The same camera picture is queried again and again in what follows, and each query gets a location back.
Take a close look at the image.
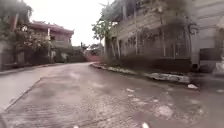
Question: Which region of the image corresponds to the tree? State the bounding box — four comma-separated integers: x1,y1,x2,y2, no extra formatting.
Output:
91,3,116,62

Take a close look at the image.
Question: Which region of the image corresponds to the red-roofed building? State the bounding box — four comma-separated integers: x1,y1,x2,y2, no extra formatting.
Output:
26,20,75,51

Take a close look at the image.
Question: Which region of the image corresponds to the large grey building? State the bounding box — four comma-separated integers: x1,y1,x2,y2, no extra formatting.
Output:
104,0,224,74

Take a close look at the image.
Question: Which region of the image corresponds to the pale stone kerb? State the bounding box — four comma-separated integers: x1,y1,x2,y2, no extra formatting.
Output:
90,62,193,85

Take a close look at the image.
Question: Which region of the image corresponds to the red wall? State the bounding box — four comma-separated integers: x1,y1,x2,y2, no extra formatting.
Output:
84,49,103,63

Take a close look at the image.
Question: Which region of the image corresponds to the grey cobbled road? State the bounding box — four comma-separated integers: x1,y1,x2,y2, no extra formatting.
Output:
0,61,224,128

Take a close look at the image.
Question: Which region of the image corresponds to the low grey kerb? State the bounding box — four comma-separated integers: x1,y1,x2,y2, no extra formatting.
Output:
0,62,66,76

